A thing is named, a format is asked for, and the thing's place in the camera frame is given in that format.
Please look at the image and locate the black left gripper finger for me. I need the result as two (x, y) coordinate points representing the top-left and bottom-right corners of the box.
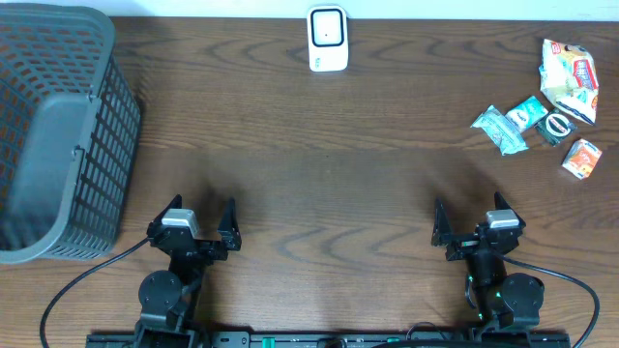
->
(217, 198), (242, 251)
(147, 194), (182, 240)

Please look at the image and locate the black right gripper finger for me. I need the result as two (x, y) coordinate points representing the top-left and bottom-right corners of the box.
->
(431, 198), (453, 247)
(493, 191), (526, 229)

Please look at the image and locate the teal crinkled snack pack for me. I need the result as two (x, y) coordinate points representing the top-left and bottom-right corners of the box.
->
(471, 105), (528, 156)

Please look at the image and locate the teal Kleenex tissue pack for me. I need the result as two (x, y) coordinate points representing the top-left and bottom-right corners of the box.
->
(505, 96), (548, 133)

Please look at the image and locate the orange Kleenex tissue pack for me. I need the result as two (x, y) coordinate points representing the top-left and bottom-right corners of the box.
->
(562, 139), (603, 180)

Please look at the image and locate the dark green round-label pack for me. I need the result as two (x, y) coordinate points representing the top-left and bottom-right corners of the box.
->
(535, 108), (577, 147)

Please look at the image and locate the large yellow wipes pack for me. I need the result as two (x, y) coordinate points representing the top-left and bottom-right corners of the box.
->
(539, 39), (600, 126)

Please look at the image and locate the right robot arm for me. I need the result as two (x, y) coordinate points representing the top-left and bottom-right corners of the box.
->
(431, 192), (545, 332)

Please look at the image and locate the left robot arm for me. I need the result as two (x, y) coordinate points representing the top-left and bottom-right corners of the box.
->
(131, 195), (242, 348)

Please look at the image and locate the white barcode scanner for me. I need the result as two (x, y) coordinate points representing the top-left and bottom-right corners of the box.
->
(307, 5), (349, 73)

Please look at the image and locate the dark grey plastic basket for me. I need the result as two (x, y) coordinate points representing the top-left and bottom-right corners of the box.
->
(1, 3), (141, 265)

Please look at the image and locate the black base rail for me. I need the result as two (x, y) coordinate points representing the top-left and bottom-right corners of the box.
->
(85, 330), (570, 348)

